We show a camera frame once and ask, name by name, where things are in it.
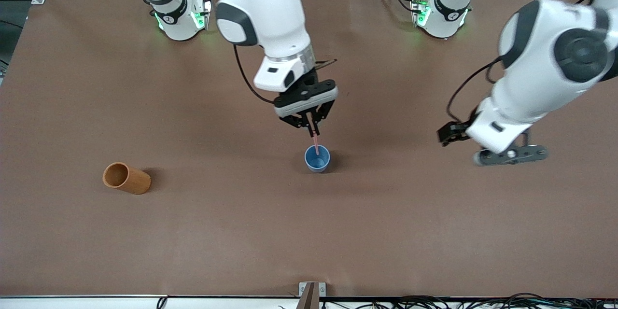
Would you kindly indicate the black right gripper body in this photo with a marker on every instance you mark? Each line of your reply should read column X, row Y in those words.
column 307, row 84

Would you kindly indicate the pink straw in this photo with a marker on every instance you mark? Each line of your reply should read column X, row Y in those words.
column 315, row 142

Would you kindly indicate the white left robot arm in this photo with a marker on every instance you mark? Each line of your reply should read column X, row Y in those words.
column 540, row 72

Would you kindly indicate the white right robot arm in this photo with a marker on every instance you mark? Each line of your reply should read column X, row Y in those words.
column 270, row 14

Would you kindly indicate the blue plastic cup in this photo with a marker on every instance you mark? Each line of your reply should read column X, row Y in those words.
column 316, row 165

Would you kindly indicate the brown wooden cup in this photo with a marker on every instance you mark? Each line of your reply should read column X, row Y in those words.
column 135, row 181

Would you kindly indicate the brown paper table cover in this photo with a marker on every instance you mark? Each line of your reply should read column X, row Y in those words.
column 193, row 231

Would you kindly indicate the metal table edge bracket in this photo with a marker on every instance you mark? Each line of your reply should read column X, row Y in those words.
column 311, row 294

